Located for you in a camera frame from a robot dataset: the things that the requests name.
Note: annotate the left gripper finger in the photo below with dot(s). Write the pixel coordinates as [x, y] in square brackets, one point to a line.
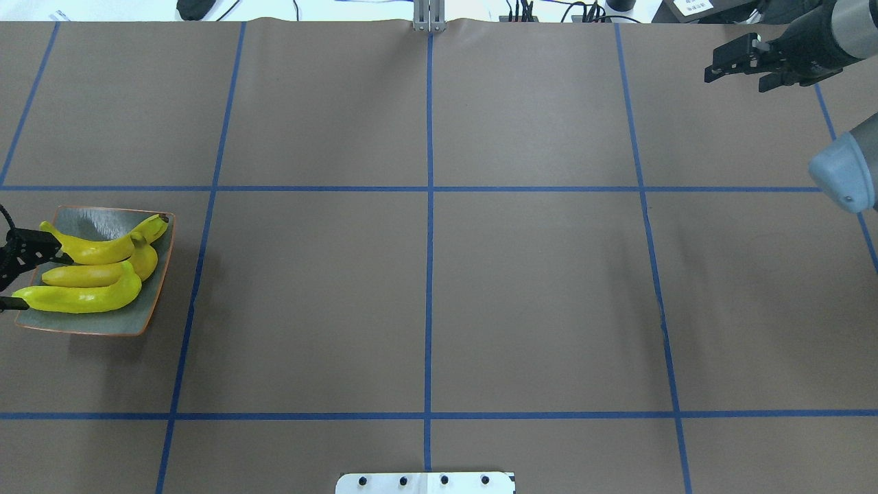
[25, 250]
[8, 303]

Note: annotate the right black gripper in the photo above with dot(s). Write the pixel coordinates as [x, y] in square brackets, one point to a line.
[807, 41]

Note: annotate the yellow banana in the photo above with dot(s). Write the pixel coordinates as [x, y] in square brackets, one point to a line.
[88, 252]
[84, 300]
[144, 260]

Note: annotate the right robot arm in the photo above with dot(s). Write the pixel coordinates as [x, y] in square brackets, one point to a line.
[845, 170]

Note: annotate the grey square plate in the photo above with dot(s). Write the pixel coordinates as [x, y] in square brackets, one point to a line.
[99, 224]

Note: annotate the black printer box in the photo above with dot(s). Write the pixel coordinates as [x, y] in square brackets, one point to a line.
[704, 12]

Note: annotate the aluminium frame post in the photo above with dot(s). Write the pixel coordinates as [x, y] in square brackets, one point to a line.
[429, 16]

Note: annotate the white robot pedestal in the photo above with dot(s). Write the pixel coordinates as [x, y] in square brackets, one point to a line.
[428, 482]

